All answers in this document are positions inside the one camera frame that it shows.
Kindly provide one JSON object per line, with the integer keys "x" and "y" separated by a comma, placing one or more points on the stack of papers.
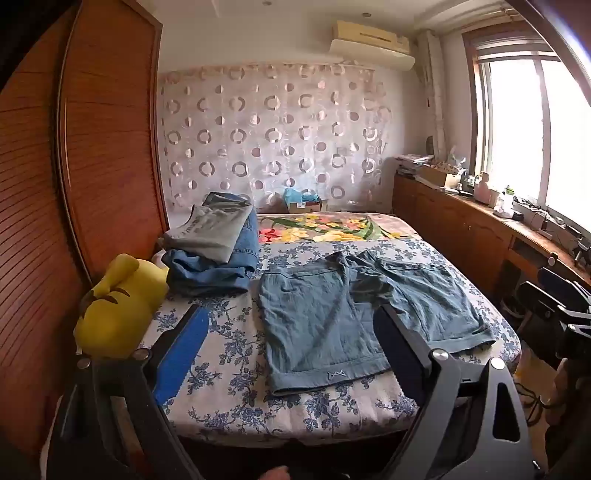
{"x": 411, "y": 161}

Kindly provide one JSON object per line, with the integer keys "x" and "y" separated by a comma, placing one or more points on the white power strip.
{"x": 531, "y": 214}

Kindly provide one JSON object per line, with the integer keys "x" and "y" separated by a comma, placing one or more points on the folded blue jeans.
{"x": 207, "y": 277}

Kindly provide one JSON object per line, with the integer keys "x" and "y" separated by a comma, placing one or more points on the window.
{"x": 517, "y": 129}

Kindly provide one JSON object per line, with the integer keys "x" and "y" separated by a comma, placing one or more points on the yellow plush toy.
{"x": 120, "y": 304}

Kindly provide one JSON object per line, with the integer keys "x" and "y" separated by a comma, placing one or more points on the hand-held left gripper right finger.
{"x": 402, "y": 364}

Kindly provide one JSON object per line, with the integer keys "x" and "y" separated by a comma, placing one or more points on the circle pattern curtain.
{"x": 277, "y": 138}

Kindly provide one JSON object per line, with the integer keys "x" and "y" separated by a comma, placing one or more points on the small cardboard box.
{"x": 316, "y": 208}

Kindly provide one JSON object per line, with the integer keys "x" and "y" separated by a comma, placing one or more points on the wooden side cabinet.
{"x": 452, "y": 230}

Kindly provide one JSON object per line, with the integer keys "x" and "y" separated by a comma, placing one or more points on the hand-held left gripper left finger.
{"x": 184, "y": 350}

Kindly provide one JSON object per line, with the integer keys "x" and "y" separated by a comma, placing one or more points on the blue plastic bag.
{"x": 295, "y": 196}

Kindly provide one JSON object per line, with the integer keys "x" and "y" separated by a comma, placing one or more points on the white bottle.
{"x": 503, "y": 205}

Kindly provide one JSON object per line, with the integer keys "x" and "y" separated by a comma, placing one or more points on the open cardboard box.
{"x": 436, "y": 175}

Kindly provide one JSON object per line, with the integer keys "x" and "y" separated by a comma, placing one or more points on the teal short pants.
{"x": 314, "y": 323}

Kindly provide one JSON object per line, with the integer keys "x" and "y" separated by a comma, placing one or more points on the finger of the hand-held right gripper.
{"x": 540, "y": 304}
{"x": 563, "y": 281}

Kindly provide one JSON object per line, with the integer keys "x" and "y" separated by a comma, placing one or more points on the colourful flower blanket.
{"x": 323, "y": 226}

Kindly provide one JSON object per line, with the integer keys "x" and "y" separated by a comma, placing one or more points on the person's right forearm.
{"x": 565, "y": 415}

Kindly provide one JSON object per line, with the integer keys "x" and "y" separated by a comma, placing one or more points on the person's left hand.
{"x": 276, "y": 474}

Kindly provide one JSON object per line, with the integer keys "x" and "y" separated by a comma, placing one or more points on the folded grey pants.
{"x": 207, "y": 235}

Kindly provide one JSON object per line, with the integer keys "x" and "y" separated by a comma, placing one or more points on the blue floral bedsheet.
{"x": 231, "y": 350}

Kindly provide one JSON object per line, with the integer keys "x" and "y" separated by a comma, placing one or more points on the wrapped wall pipe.
{"x": 434, "y": 92}

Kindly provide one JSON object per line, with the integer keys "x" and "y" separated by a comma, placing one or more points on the wooden slatted wardrobe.
{"x": 106, "y": 138}

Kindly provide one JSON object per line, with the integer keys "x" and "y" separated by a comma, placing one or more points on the white air conditioner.
{"x": 369, "y": 46}

